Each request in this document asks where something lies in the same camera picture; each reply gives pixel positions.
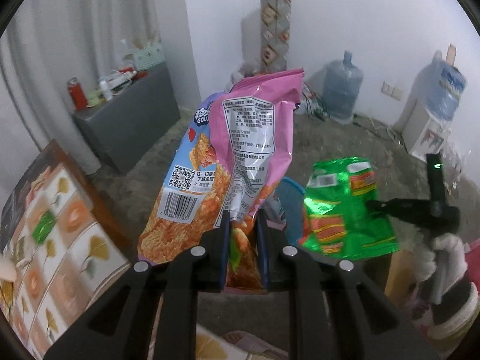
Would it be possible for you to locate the rolled patterned mat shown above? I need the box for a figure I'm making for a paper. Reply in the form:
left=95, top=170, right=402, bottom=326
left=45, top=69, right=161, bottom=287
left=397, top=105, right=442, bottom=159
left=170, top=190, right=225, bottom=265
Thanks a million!
left=260, top=0, right=291, bottom=73

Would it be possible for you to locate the pink snack bag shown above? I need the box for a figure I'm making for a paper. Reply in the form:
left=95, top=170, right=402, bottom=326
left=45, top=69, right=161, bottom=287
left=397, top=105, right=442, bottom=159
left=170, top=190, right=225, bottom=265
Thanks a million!
left=209, top=69, right=304, bottom=233

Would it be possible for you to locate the blue plastic trash basin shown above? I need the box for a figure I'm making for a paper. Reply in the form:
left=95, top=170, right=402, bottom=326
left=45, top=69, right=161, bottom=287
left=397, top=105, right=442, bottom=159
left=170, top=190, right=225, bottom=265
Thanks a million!
left=276, top=177, right=305, bottom=244

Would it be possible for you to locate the green snack bag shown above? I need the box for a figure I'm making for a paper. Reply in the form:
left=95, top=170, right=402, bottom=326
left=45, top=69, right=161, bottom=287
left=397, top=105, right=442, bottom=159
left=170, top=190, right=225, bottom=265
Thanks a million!
left=298, top=157, right=399, bottom=260

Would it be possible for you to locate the blue orange snack bag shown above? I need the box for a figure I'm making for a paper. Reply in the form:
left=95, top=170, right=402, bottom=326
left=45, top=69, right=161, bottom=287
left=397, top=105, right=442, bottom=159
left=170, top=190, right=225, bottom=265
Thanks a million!
left=136, top=91, right=278, bottom=294

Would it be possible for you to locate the red thermos bottle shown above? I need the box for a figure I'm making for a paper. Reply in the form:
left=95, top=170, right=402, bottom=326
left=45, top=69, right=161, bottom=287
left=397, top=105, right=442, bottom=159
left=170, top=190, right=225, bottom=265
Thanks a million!
left=67, top=77, right=88, bottom=111

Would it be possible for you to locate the white water dispenser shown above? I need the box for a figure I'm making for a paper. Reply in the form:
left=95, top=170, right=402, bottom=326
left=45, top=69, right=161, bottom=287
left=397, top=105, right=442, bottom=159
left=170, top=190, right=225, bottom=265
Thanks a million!
left=394, top=97, right=452, bottom=163

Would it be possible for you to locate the large water jug on floor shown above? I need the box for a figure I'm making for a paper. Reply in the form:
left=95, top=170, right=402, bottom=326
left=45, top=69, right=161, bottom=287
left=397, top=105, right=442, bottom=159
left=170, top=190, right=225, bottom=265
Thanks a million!
left=322, top=50, right=364, bottom=124

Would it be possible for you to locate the small green sachet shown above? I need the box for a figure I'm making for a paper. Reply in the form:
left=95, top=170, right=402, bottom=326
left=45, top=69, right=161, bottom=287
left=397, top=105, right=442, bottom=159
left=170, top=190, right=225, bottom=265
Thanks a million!
left=32, top=210, right=56, bottom=245

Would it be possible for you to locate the white gloved right hand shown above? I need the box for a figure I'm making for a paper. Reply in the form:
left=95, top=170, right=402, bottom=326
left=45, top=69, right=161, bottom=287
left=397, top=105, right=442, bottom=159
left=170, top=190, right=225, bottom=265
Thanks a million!
left=413, top=233, right=467, bottom=305

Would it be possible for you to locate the grey curtain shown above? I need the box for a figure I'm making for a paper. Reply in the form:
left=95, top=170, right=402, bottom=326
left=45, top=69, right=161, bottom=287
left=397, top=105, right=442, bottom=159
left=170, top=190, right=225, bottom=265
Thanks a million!
left=0, top=0, right=203, bottom=175

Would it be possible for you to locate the mint green storage box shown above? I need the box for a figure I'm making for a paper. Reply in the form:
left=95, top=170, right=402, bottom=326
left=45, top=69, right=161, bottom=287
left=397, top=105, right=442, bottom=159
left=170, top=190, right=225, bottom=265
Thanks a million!
left=133, top=42, right=165, bottom=72

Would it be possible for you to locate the grey cabinet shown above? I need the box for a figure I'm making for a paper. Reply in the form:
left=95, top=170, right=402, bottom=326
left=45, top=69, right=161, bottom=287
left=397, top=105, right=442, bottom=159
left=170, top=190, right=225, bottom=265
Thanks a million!
left=72, top=63, right=181, bottom=174

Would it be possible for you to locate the water jug on dispenser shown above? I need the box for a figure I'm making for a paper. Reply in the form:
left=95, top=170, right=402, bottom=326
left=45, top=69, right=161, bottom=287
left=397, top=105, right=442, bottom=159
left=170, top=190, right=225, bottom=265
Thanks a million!
left=424, top=51, right=467, bottom=123

